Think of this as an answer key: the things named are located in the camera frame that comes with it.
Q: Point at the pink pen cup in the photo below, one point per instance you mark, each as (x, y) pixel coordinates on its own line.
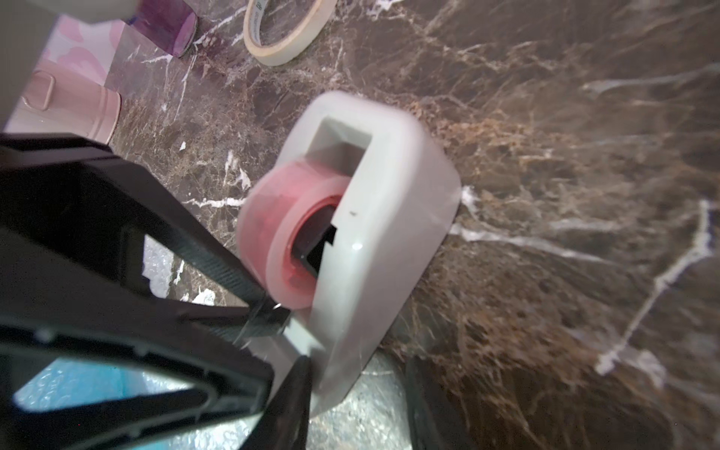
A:
(57, 100)

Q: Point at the bubble wrap sheet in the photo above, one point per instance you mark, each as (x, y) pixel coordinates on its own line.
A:
(372, 416)

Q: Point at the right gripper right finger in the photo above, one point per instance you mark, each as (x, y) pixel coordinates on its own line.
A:
(434, 423)

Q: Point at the white tape dispenser pink roll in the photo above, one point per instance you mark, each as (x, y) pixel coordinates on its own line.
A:
(341, 230)

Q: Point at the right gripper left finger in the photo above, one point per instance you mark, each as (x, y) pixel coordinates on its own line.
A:
(285, 421)

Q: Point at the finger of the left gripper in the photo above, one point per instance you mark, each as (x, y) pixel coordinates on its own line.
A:
(226, 382)
(77, 198)

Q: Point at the blue glass bottle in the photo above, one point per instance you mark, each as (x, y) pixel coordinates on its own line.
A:
(70, 383)

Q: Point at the purple glass bottle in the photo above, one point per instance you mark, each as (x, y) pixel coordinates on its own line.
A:
(170, 24)

